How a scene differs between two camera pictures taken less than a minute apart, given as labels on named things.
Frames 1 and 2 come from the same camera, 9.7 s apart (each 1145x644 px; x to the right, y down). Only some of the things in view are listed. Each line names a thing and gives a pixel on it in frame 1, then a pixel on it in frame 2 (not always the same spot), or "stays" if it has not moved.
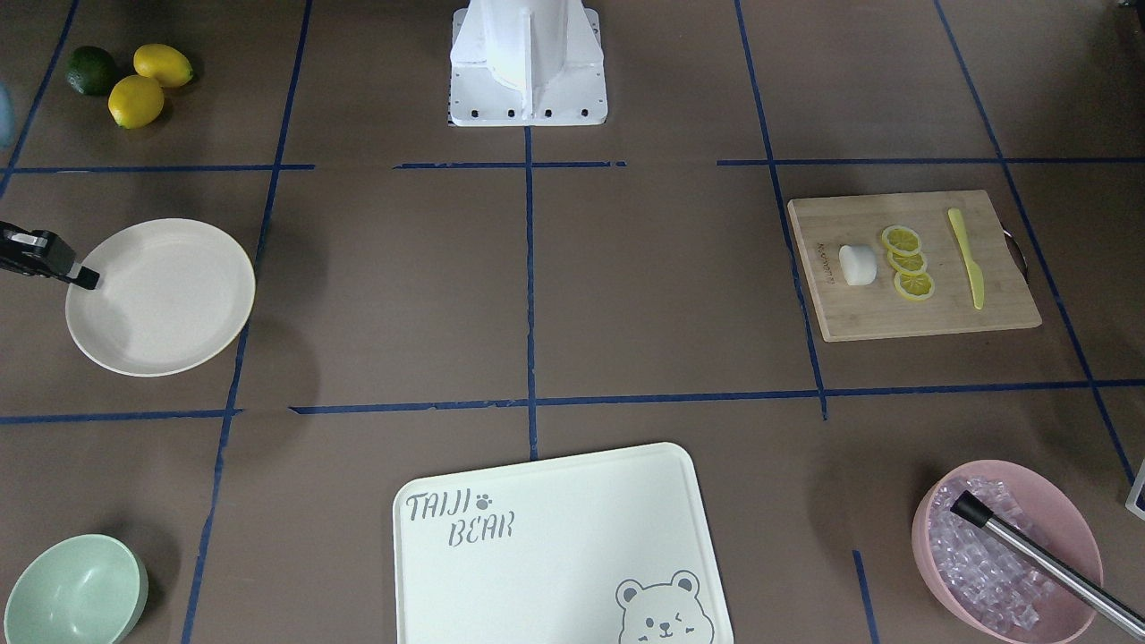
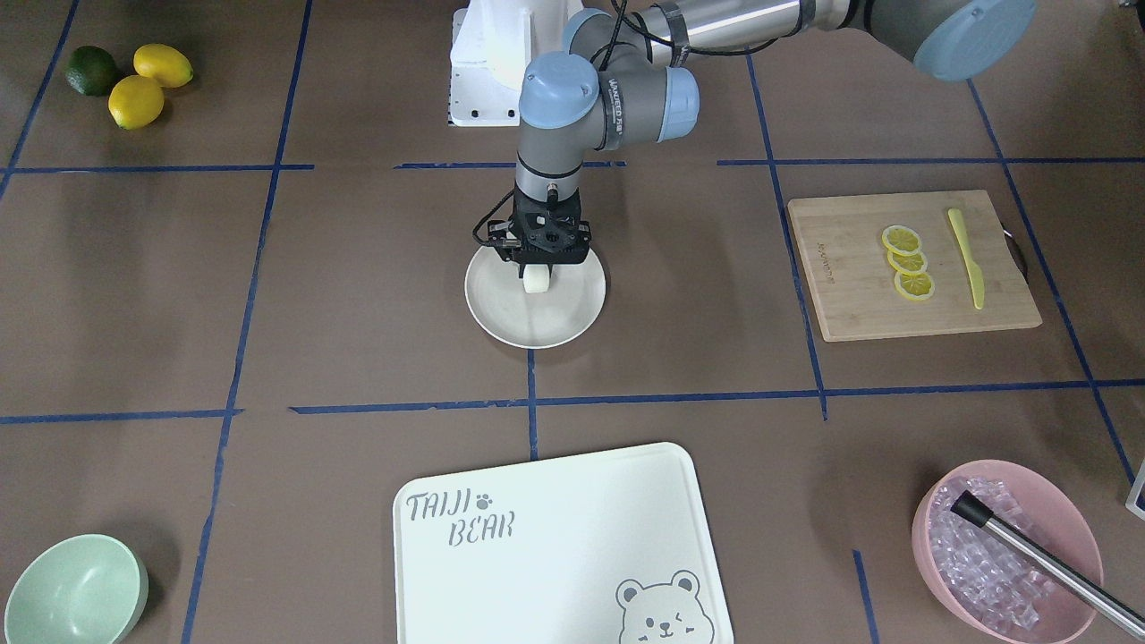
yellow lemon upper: [170, 67] stays
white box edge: [1135, 490] stays
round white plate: [172, 293] → [498, 300]
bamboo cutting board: [876, 310] stays
